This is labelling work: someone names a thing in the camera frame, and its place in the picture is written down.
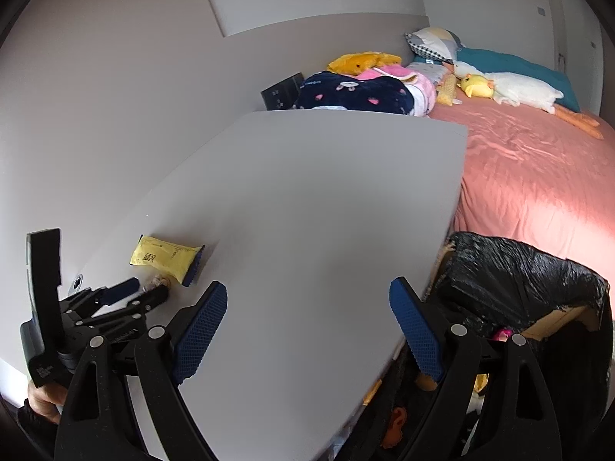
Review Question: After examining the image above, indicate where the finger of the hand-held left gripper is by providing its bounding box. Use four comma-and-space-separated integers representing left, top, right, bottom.
81, 287, 170, 333
60, 277, 141, 318

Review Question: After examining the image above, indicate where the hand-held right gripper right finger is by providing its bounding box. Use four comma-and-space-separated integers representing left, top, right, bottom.
389, 276, 563, 461

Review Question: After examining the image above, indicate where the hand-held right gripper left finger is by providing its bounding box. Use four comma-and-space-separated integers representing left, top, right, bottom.
54, 281, 229, 461

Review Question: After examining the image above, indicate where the yellow packet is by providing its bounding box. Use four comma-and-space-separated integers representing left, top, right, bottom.
129, 234, 206, 288

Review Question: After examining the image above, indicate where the black bin with liner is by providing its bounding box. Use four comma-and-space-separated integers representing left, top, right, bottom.
399, 231, 611, 461

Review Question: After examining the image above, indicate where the cardboard box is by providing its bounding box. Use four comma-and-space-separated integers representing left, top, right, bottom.
435, 242, 602, 343

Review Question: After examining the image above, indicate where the person's left hand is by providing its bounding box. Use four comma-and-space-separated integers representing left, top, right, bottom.
26, 375, 69, 426

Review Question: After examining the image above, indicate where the yellow plastic piece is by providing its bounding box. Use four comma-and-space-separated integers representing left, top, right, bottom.
362, 379, 384, 405

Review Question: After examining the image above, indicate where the orange toy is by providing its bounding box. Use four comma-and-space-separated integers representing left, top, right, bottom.
388, 407, 409, 446

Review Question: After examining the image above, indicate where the pink bed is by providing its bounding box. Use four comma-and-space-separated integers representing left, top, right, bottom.
427, 101, 615, 318

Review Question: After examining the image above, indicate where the pink cloth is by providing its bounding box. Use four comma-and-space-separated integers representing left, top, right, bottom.
358, 65, 437, 118

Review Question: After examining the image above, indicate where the yellow corn plush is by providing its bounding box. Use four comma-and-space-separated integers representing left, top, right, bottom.
435, 73, 463, 106

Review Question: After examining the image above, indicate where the navy printed blanket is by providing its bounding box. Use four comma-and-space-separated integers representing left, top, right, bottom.
292, 71, 416, 117

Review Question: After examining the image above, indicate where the yellow duck plush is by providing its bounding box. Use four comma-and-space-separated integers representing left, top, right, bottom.
459, 73, 495, 99

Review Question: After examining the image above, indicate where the small grey pillow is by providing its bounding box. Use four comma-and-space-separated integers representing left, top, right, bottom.
408, 61, 450, 85

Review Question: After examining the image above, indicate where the white goose plush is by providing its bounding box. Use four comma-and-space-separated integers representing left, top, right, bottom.
454, 60, 605, 141

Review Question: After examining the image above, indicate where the orange-yellow plush toy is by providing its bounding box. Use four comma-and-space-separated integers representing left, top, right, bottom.
327, 51, 403, 76

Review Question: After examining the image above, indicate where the teal pillow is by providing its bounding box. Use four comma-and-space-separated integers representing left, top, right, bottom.
411, 45, 582, 113

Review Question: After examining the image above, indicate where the patterned pillow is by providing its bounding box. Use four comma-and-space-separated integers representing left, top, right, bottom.
404, 27, 466, 65

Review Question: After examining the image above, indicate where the white wardrobe door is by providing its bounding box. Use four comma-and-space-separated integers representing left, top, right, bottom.
552, 0, 607, 113

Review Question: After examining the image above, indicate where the black wall socket panel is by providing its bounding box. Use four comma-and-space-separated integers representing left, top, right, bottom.
260, 73, 306, 111

